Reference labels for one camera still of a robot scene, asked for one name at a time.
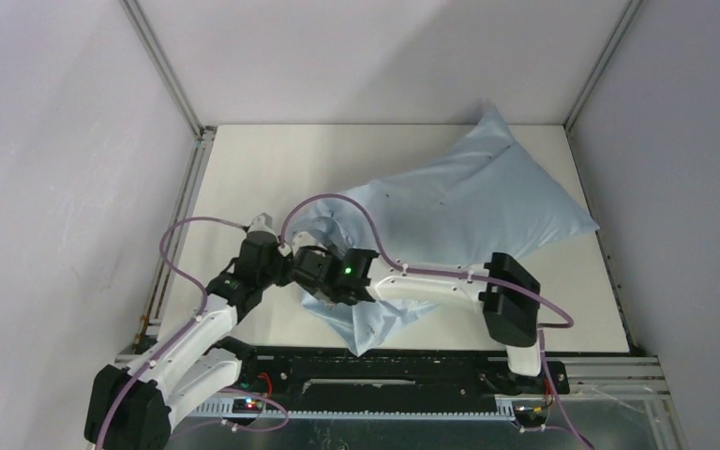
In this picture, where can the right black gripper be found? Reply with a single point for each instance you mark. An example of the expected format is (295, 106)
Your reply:
(340, 256)

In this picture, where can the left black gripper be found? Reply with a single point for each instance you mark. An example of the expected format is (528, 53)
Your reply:
(282, 280)

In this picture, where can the light blue pillowcase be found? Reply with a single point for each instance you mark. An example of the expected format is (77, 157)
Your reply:
(485, 194)

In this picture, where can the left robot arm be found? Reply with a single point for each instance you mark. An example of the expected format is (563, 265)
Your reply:
(138, 406)

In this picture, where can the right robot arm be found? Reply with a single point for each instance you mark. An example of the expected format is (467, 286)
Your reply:
(502, 291)

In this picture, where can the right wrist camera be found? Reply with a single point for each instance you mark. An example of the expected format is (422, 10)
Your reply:
(285, 250)

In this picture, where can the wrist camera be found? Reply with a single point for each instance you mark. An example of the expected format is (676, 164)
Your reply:
(262, 225)
(285, 250)

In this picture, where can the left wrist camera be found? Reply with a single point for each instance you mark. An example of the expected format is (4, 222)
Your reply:
(262, 225)

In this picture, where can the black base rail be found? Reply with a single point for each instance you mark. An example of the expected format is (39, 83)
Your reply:
(392, 382)

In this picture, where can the left aluminium frame post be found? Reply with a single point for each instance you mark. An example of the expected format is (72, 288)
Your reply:
(161, 62)

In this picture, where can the aluminium frame post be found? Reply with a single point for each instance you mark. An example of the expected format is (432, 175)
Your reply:
(161, 62)
(611, 45)

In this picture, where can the right aluminium frame post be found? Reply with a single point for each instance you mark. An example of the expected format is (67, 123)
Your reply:
(611, 45)

